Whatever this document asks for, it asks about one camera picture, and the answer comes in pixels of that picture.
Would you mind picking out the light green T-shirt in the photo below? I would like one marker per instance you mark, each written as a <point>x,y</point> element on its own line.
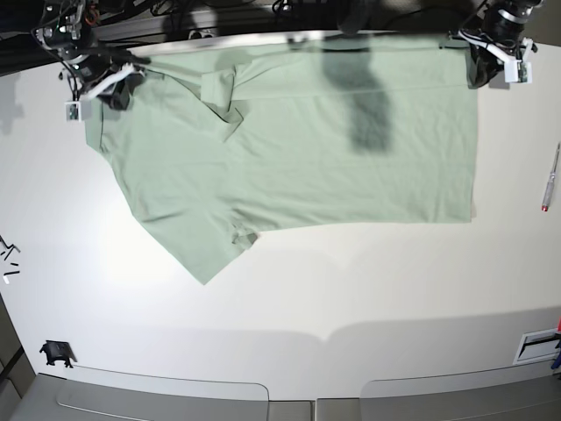
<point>216,147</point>

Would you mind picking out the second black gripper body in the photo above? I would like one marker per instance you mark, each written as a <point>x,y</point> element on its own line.
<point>497,35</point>

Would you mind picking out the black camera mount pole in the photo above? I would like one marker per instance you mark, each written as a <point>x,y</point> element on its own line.
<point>352,15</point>

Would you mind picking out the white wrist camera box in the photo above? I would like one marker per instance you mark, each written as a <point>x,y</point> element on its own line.
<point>77,111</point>
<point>518,72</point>

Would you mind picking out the black gripper body white bracket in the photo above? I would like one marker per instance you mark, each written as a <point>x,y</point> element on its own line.
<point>92,73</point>

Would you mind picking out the red blue tool handles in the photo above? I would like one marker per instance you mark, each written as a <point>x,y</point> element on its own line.
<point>557,362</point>

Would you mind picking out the black clamp bracket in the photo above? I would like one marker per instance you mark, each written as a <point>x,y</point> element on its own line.
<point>58,351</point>

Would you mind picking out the robot arm with red cable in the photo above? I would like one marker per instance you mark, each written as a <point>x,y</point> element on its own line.
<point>65,28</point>

